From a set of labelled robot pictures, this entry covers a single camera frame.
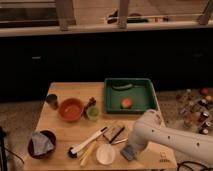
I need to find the silver spoon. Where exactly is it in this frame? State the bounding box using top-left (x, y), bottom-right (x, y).
top-left (111, 138), bottom-right (128, 145)

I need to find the red bowl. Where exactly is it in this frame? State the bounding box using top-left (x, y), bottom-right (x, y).
top-left (58, 98), bottom-right (84, 122)

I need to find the dark maroon bowl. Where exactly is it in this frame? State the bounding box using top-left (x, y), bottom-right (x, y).
top-left (28, 130), bottom-right (56, 159)

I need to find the black cable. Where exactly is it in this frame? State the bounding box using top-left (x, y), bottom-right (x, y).
top-left (176, 160), bottom-right (213, 171)

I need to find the yellow spatula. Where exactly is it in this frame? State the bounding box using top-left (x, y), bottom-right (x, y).
top-left (80, 141), bottom-right (97, 167)

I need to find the small metal cup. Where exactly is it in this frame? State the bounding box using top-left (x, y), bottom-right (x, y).
top-left (45, 94), bottom-right (59, 110)

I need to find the green plastic tray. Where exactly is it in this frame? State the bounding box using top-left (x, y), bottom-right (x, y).
top-left (104, 78), bottom-right (158, 114)

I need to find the grey cloth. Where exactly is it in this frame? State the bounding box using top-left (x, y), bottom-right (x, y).
top-left (31, 132), bottom-right (54, 155)

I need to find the blue-grey sponge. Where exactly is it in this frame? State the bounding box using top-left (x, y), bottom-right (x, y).
top-left (121, 145), bottom-right (134, 161)

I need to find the green plastic cup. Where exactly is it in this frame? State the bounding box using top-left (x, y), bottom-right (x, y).
top-left (86, 106), bottom-right (99, 121)

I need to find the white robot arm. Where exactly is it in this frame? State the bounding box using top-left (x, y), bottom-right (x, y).
top-left (128, 109), bottom-right (213, 164)

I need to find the wooden block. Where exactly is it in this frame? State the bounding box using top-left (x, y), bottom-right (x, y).
top-left (103, 124), bottom-right (125, 143)

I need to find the green cucumber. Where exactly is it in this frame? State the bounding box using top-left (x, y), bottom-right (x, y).
top-left (112, 84), bottom-right (133, 91)

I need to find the red-orange fruit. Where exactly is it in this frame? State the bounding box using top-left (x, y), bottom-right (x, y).
top-left (121, 98), bottom-right (133, 109)

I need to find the white plate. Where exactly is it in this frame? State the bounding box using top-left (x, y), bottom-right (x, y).
top-left (96, 144), bottom-right (116, 165)

